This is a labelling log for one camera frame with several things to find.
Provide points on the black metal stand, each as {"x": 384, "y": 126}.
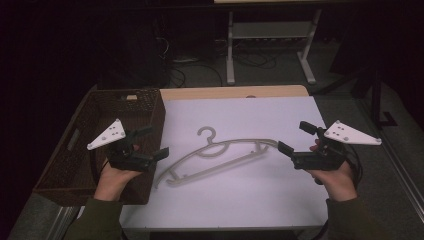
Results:
{"x": 376, "y": 100}

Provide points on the metal floor rail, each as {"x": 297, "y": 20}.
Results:
{"x": 405, "y": 173}

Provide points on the brown woven basket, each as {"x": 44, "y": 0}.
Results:
{"x": 70, "y": 166}

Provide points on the white metal table frame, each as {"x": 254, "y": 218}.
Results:
{"x": 270, "y": 30}

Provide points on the person's right hand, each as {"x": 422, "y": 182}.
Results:
{"x": 336, "y": 185}

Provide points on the grey plastic clothes hanger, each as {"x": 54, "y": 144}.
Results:
{"x": 213, "y": 169}

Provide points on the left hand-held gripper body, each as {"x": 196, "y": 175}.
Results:
{"x": 128, "y": 160}

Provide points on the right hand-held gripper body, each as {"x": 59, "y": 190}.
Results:
{"x": 320, "y": 160}

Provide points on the person's left hand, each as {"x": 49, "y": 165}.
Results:
{"x": 111, "y": 183}

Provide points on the white table mat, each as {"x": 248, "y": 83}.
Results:
{"x": 240, "y": 200}

